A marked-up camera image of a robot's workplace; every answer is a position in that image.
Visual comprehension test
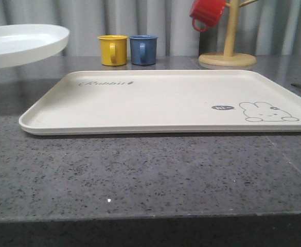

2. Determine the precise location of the blue enamel mug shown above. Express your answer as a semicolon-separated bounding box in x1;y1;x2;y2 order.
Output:
129;35;157;66

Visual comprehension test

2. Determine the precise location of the cream rabbit print tray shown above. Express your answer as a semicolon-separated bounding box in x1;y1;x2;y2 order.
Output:
19;70;301;135

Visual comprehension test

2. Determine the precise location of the grey curtain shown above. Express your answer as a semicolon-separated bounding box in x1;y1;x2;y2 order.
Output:
0;1;301;56

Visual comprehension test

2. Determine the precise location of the white round plate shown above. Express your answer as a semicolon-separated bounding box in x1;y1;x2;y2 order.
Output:
0;24;69;68

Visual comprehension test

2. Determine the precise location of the yellow enamel mug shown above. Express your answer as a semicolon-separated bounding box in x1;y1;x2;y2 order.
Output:
98;35;128;66

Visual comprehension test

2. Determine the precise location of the red enamel mug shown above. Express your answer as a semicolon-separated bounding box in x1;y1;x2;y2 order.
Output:
189;0;226;32

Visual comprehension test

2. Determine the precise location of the wooden mug tree stand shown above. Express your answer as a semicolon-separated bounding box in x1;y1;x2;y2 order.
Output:
198;0;257;67

